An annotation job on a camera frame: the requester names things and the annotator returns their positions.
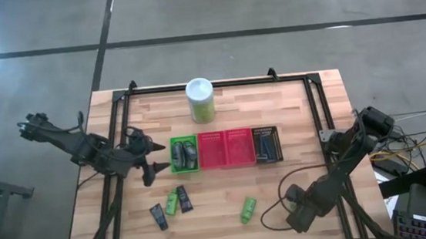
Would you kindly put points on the small black adapter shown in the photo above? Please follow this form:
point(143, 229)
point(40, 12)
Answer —
point(396, 135)

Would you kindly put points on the white paper sheet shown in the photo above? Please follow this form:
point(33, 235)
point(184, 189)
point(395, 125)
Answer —
point(387, 206)

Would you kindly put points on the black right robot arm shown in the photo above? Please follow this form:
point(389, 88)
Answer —
point(341, 174)

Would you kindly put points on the black power adapter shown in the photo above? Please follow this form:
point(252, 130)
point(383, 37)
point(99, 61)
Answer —
point(389, 166)

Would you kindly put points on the black aluminium table frame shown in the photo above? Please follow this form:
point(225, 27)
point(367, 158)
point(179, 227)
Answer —
point(233, 83)

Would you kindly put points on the black plastic basket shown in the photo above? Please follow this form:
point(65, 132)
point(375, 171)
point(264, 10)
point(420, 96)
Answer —
point(264, 129)

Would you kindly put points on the green plastic basket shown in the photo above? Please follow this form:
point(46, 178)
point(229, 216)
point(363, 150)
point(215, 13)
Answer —
point(181, 139)

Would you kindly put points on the red plastic basket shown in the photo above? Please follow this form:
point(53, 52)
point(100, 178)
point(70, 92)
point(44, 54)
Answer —
point(212, 150)
point(240, 148)

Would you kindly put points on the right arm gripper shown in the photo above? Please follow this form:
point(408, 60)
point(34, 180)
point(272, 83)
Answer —
point(303, 218)

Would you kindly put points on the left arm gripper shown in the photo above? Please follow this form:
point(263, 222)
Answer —
point(141, 156)

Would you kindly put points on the white-lidded green wipes canister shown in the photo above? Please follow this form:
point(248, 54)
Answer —
point(200, 97)

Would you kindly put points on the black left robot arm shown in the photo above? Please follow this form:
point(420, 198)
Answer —
point(84, 150)

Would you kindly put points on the dark travel tube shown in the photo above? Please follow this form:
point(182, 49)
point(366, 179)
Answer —
point(184, 199)
point(159, 217)

